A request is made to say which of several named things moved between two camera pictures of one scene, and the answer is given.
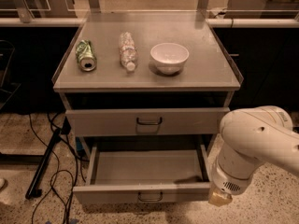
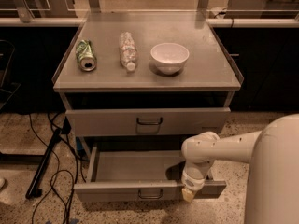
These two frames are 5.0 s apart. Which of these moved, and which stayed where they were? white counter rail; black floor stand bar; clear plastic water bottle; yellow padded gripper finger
Moved: yellow padded gripper finger
Stayed: white counter rail; black floor stand bar; clear plastic water bottle
